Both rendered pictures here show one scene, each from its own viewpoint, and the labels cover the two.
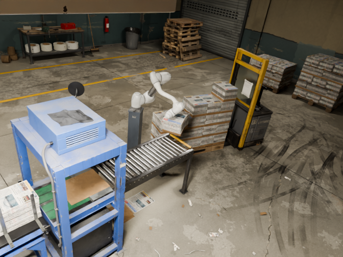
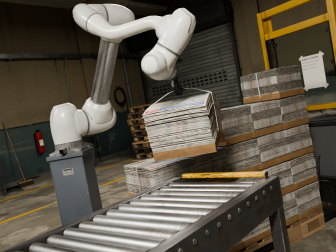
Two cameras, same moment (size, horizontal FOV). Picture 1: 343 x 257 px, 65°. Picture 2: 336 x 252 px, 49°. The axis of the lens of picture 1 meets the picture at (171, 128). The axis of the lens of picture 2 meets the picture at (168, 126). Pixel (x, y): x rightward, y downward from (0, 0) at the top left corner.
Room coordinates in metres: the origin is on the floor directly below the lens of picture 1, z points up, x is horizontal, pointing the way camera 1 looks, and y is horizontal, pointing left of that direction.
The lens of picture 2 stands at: (1.75, 0.08, 1.15)
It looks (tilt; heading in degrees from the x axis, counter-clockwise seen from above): 3 degrees down; 359
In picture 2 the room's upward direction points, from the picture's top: 10 degrees counter-clockwise
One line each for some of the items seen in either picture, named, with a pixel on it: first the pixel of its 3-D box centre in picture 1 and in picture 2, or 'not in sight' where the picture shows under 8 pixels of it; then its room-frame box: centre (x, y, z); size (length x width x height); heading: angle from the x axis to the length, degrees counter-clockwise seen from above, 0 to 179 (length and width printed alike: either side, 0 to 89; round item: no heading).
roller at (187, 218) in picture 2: (155, 153); (152, 219); (3.02, 0.16, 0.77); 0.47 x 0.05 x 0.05; 49
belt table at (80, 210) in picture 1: (72, 194); not in sight; (2.11, 0.96, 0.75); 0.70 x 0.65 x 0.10; 139
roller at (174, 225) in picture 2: (152, 155); (139, 225); (2.97, 0.21, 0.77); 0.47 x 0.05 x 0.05; 49
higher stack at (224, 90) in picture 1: (218, 117); (281, 150); (4.64, -0.86, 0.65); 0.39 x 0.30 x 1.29; 31
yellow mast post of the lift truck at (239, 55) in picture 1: (229, 92); (278, 106); (5.14, -1.06, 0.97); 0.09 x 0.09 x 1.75; 31
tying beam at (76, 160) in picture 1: (68, 135); not in sight; (2.11, 0.96, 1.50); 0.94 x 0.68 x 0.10; 49
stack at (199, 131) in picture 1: (184, 132); (218, 204); (4.26, -0.23, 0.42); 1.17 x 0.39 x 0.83; 121
